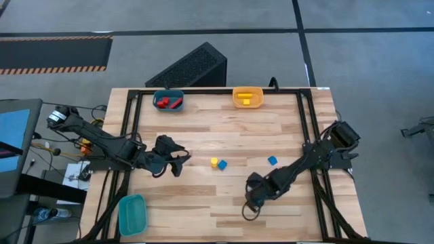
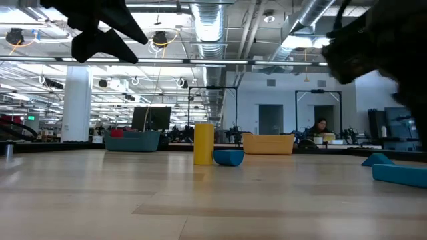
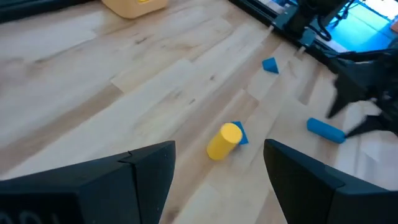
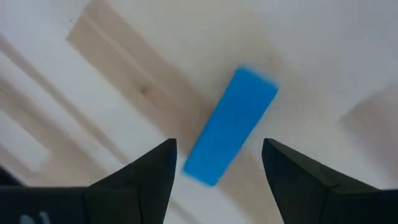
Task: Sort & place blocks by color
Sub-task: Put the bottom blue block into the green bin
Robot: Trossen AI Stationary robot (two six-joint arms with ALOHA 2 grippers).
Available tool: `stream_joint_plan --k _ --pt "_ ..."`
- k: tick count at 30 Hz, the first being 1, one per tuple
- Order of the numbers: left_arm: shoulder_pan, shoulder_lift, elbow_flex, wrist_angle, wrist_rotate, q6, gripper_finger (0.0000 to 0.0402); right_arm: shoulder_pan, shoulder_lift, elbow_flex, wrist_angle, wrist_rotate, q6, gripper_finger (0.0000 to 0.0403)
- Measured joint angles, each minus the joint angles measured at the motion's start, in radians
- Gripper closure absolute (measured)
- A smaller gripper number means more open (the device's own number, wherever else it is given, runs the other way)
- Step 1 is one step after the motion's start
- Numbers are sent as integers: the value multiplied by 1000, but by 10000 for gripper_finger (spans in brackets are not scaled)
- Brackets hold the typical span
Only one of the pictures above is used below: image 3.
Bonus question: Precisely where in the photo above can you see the blue cylinder block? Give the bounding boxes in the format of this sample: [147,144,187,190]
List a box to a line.
[306,117,347,145]

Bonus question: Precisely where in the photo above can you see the blue triangle block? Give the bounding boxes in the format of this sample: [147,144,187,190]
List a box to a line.
[261,57,280,75]

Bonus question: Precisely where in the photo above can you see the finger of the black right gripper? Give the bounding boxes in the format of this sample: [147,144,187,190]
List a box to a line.
[345,114,388,139]
[325,61,382,119]

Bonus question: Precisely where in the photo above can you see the yellow cylinder block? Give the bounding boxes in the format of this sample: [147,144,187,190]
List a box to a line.
[206,122,244,161]

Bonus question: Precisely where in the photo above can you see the yellow plastic bin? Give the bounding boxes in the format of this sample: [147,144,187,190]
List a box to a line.
[101,0,170,19]

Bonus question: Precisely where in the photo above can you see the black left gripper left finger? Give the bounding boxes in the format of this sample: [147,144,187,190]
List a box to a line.
[0,140,177,224]

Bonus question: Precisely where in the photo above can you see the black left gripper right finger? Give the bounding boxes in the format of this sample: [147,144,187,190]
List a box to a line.
[263,138,398,224]

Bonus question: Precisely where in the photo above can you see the blue half-cylinder block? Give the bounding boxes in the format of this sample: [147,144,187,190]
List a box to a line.
[231,121,250,146]

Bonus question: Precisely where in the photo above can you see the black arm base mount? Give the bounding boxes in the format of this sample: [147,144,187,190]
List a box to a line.
[272,4,318,48]

